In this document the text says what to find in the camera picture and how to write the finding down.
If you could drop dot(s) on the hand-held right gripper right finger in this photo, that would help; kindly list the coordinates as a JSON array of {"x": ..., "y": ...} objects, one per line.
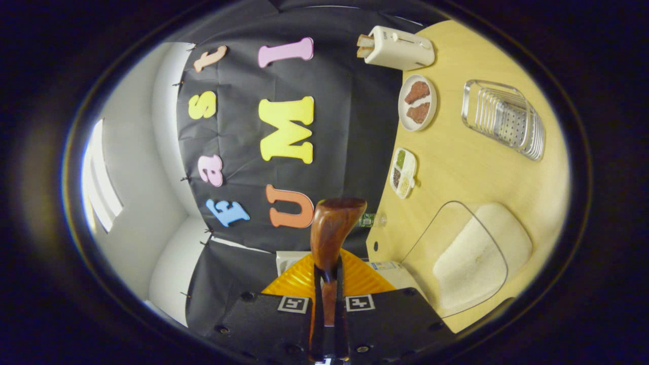
[{"x": 342, "y": 324}]

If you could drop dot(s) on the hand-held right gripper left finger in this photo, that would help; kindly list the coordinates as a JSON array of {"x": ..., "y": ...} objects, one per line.
[{"x": 315, "y": 324}]

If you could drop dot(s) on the white rice cooker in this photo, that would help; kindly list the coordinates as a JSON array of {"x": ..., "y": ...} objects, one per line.
[{"x": 400, "y": 279}]

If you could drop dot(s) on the brown wooden spoon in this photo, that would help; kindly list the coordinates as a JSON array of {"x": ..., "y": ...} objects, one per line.
[{"x": 332, "y": 228}]

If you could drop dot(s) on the metal chopstick holder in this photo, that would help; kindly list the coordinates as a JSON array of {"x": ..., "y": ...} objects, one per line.
[{"x": 502, "y": 119}]

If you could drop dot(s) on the clear green-label water bottle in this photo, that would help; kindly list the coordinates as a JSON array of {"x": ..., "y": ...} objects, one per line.
[{"x": 367, "y": 220}]

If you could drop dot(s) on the white divided grain dish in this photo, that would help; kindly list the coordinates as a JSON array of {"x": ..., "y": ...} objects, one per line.
[{"x": 403, "y": 172}]

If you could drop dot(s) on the black backdrop cloth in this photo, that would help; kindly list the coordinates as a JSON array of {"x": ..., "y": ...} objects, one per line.
[{"x": 345, "y": 152}]

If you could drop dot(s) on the white round plate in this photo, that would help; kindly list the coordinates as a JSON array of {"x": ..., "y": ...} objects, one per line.
[{"x": 403, "y": 121}]

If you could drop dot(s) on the brown meat patty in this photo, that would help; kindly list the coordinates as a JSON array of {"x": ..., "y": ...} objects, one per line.
[
  {"x": 417, "y": 92},
  {"x": 418, "y": 113}
]

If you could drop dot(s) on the large ceiling light panel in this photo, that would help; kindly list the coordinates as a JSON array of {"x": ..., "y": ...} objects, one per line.
[{"x": 104, "y": 177}]

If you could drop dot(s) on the toast slice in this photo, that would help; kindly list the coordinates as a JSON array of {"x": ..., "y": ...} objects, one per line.
[
  {"x": 364, "y": 51},
  {"x": 365, "y": 40}
]

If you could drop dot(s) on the white toaster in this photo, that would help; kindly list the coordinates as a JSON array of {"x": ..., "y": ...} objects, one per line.
[{"x": 400, "y": 48}]

